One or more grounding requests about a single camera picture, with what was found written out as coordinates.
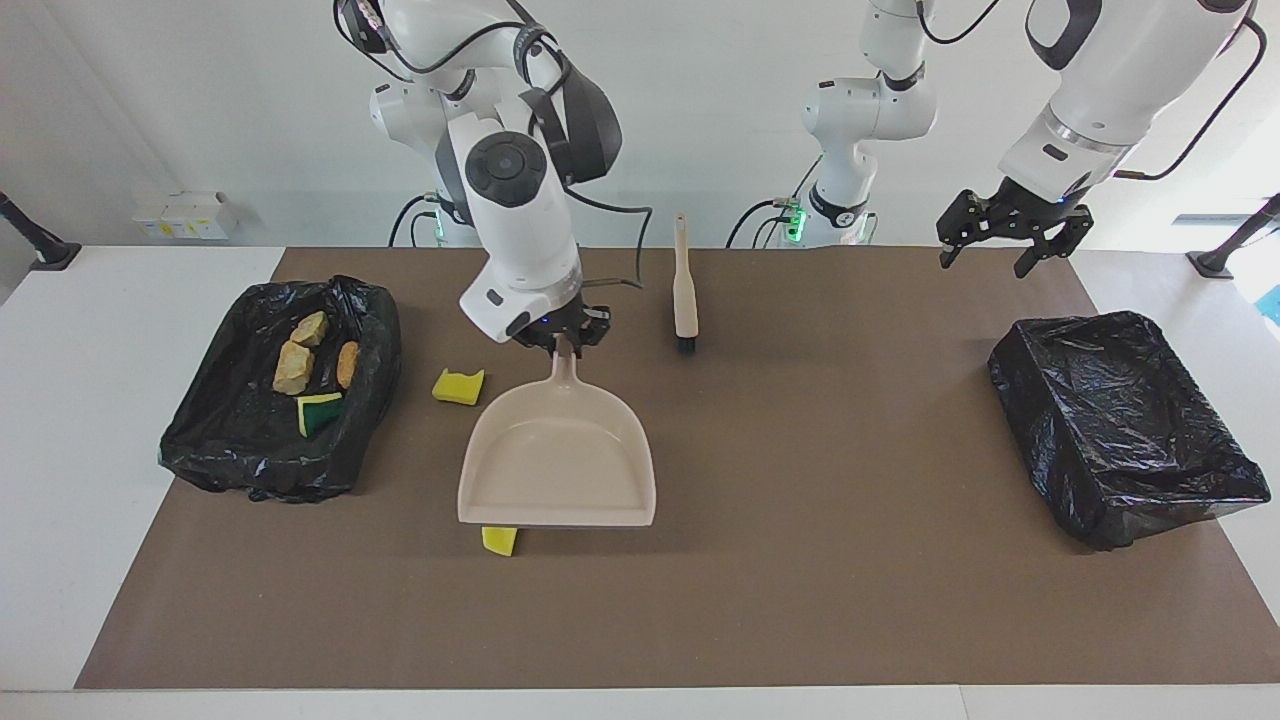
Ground beige brush with black bristles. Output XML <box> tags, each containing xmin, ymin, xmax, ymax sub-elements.
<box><xmin>672</xmin><ymin>211</ymin><xmax>701</xmax><ymax>355</ymax></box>

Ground beige plastic dustpan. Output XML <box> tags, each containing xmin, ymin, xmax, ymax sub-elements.
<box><xmin>457</xmin><ymin>350</ymin><xmax>658</xmax><ymax>529</ymax></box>

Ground yellow green sponge piece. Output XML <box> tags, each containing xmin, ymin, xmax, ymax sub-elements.
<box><xmin>296</xmin><ymin>392</ymin><xmax>344</xmax><ymax>439</ymax></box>

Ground striped croissant piece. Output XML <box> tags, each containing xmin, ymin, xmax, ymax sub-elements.
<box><xmin>272</xmin><ymin>341</ymin><xmax>315</xmax><ymax>397</ymax></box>

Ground black bag lined bin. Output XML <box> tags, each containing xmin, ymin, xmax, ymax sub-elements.
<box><xmin>988</xmin><ymin>311</ymin><xmax>1272</xmax><ymax>552</ymax></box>
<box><xmin>158</xmin><ymin>275</ymin><xmax>403</xmax><ymax>504</ymax></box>

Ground brown table mat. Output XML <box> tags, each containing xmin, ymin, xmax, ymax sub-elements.
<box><xmin>75</xmin><ymin>247</ymin><xmax>1280</xmax><ymax>689</ymax></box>

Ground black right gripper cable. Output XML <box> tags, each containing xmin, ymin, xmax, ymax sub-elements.
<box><xmin>333</xmin><ymin>0</ymin><xmax>656</xmax><ymax>293</ymax></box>

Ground black base cable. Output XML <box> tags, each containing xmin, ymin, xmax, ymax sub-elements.
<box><xmin>725</xmin><ymin>155</ymin><xmax>823</xmax><ymax>249</ymax></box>
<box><xmin>386</xmin><ymin>192</ymin><xmax>446</xmax><ymax>249</ymax></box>

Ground black camera stand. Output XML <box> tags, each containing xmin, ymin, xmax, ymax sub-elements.
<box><xmin>1186</xmin><ymin>193</ymin><xmax>1280</xmax><ymax>280</ymax></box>
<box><xmin>0</xmin><ymin>192</ymin><xmax>83</xmax><ymax>272</ymax></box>

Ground white wall socket boxes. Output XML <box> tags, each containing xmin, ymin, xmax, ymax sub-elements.
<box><xmin>133</xmin><ymin>192</ymin><xmax>238</xmax><ymax>241</ymax></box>

